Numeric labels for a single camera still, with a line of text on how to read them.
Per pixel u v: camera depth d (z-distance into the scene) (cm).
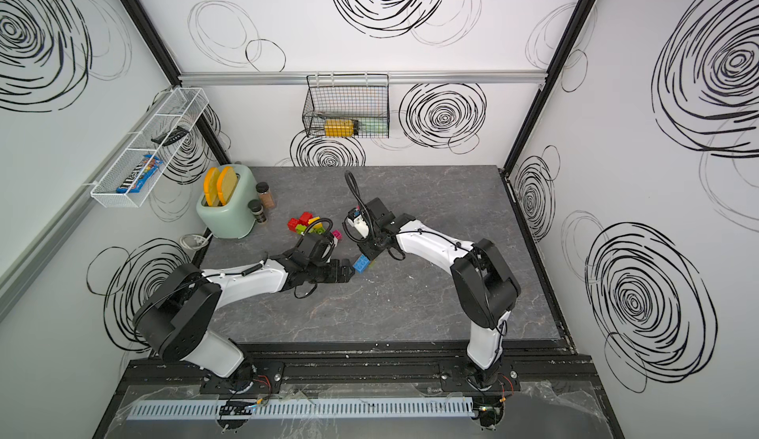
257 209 98
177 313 45
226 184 90
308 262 71
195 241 101
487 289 48
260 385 72
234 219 93
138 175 67
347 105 99
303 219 103
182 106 92
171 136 78
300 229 103
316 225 73
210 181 87
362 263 89
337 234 79
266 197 106
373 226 71
